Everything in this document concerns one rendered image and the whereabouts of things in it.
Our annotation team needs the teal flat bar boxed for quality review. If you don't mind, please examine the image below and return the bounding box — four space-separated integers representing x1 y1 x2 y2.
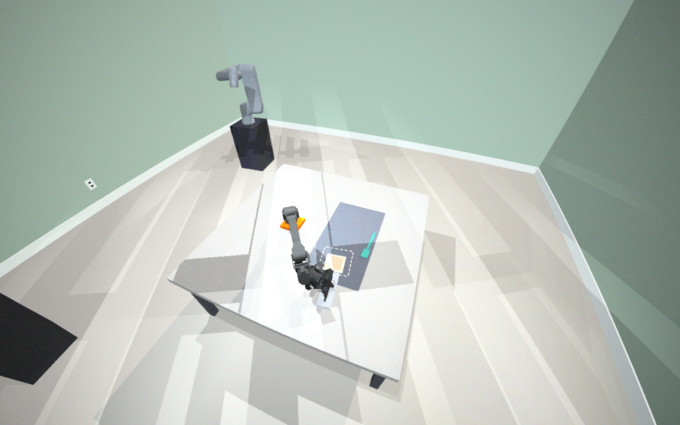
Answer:
361 233 376 259

